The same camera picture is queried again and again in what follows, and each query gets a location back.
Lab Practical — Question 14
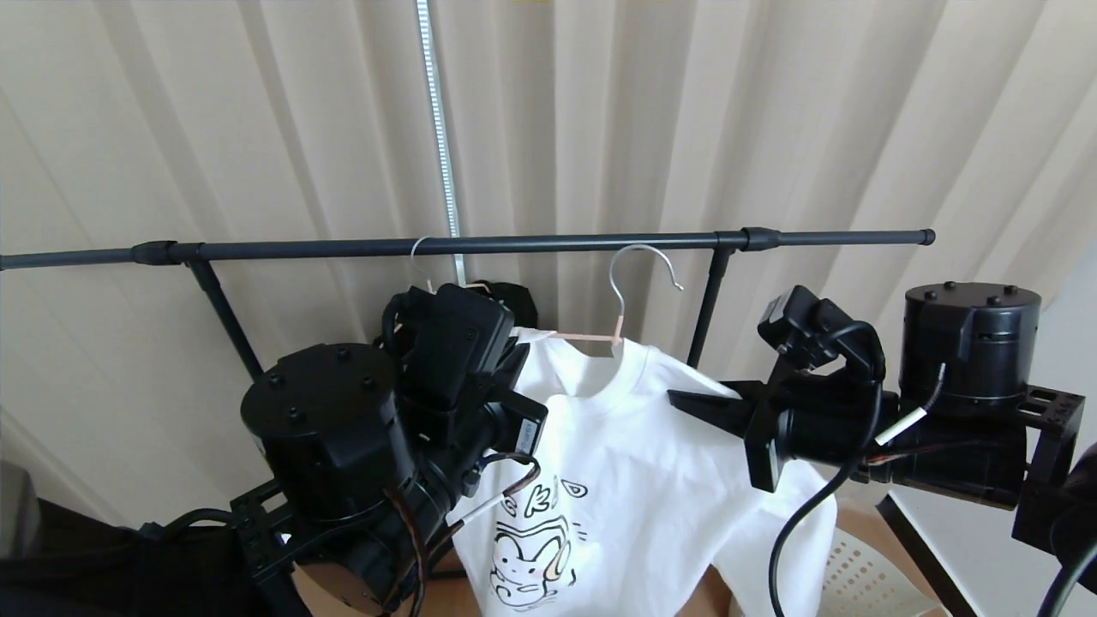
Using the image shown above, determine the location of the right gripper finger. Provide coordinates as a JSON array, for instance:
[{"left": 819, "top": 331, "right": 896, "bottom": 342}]
[{"left": 667, "top": 388, "right": 757, "bottom": 438}]

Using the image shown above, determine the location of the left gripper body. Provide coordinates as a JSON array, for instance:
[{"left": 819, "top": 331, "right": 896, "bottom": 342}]
[{"left": 411, "top": 390, "right": 549, "bottom": 532}]

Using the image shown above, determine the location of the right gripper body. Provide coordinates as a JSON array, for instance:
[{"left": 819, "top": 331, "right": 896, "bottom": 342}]
[{"left": 744, "top": 381, "right": 901, "bottom": 494}]

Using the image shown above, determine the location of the white garment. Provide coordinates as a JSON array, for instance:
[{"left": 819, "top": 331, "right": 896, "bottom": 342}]
[{"left": 446, "top": 328, "right": 839, "bottom": 617}]

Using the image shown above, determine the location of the black garment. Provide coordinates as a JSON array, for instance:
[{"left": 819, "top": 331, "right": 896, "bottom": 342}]
[{"left": 467, "top": 281, "right": 539, "bottom": 331}]

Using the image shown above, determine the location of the pink clothes hanger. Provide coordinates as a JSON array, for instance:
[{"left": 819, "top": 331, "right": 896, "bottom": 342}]
[
  {"left": 410, "top": 237, "right": 494, "bottom": 297},
  {"left": 514, "top": 244, "right": 685, "bottom": 350}
]

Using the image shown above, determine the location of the white laundry basket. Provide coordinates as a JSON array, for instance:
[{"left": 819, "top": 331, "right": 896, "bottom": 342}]
[{"left": 818, "top": 527, "right": 944, "bottom": 617}]

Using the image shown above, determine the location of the black clothes rack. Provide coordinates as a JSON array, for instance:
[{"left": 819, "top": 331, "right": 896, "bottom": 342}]
[{"left": 0, "top": 227, "right": 937, "bottom": 382}]

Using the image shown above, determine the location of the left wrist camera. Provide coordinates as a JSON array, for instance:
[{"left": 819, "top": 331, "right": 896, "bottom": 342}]
[{"left": 381, "top": 283, "right": 532, "bottom": 446}]

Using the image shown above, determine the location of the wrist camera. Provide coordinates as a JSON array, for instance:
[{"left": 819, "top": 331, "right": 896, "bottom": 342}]
[
  {"left": 758, "top": 285, "right": 888, "bottom": 386},
  {"left": 381, "top": 283, "right": 532, "bottom": 446}
]

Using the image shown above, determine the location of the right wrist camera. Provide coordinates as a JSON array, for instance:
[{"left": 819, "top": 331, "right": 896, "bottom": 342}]
[{"left": 758, "top": 285, "right": 888, "bottom": 386}]

